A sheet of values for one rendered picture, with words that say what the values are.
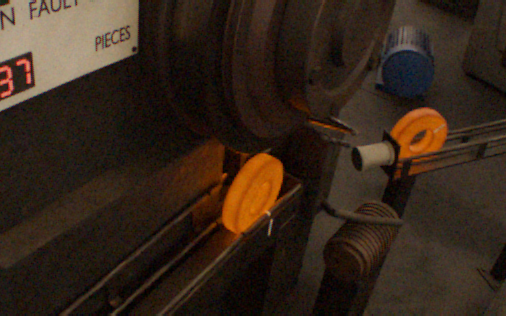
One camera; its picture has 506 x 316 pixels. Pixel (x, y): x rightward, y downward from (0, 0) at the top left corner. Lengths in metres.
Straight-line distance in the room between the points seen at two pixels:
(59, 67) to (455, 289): 1.69
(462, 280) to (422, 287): 0.18
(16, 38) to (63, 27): 0.06
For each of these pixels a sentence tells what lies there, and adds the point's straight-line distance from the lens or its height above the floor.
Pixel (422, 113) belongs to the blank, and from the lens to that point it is 1.33.
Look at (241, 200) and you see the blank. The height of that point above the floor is 0.78.
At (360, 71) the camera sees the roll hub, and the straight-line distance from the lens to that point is 0.86.
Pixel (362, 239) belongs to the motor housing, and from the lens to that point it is 1.29.
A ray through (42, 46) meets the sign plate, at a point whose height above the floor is 1.12.
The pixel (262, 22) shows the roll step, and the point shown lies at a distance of 0.66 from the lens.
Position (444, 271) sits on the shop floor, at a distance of 2.11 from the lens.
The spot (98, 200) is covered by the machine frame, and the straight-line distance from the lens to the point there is 0.78.
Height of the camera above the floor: 1.38
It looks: 36 degrees down
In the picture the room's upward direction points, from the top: 9 degrees clockwise
